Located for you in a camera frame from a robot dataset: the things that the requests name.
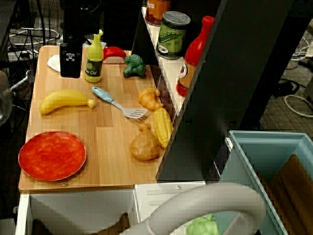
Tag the orange toy croissant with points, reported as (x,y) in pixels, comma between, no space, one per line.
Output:
(149,99)

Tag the red round plate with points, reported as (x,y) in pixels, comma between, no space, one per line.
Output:
(52,156)

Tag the red toy tuna sushi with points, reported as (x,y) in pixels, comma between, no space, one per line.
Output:
(113,52)

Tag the white toy sink cabinet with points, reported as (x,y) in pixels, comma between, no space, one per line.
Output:
(73,208)

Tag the red toy ketchup bottle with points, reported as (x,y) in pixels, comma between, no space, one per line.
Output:
(193,54)

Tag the orange toy bean can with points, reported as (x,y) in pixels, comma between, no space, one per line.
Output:
(156,11)

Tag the metal clamp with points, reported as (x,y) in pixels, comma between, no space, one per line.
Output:
(22,81)

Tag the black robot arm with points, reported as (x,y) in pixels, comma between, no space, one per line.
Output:
(88,14)

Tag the green toy pea can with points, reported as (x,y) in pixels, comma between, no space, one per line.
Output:
(171,36)

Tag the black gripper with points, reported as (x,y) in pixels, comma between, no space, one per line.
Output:
(73,31)

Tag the toy fried egg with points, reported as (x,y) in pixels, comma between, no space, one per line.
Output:
(54,63)

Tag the brown toy chicken drumstick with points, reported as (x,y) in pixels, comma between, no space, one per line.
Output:
(144,145)

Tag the green toy broccoli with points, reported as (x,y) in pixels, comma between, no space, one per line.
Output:
(134,64)

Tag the blue plastic bin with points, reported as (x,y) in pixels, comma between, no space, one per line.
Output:
(266,147)

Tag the white power strip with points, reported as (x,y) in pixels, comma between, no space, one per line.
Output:
(18,56)

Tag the green toy oil bottle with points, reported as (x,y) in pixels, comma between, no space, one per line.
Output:
(94,56)

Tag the black toy kitchen shelf unit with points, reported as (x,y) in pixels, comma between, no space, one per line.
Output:
(220,98)

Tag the yellow toy corn cob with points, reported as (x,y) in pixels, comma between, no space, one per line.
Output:
(162,126)

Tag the yellow toy banana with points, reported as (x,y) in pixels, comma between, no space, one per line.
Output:
(61,99)

